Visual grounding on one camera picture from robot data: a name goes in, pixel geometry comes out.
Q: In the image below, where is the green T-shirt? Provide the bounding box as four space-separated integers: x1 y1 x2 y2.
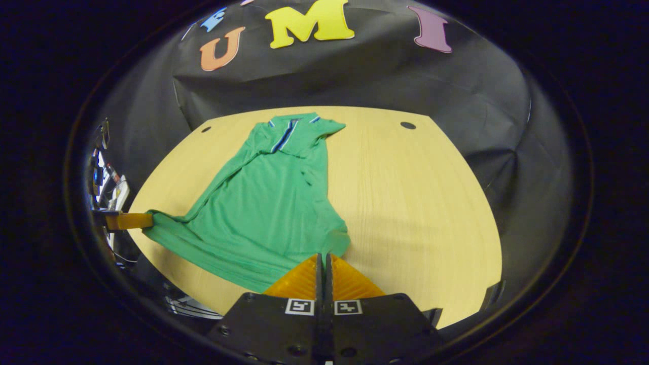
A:
142 113 351 295

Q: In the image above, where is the black backdrop cloth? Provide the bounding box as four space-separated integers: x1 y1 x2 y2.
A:
86 0 579 305

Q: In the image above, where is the computer monitor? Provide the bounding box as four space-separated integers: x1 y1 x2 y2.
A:
90 150 108 208

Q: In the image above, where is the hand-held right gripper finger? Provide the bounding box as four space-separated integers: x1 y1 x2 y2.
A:
205 253 325 365
324 253 444 365

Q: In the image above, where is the white side table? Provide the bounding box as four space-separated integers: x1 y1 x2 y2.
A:
104 182 131 211

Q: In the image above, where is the black white striped object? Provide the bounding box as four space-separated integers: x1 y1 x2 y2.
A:
162 284 224 321

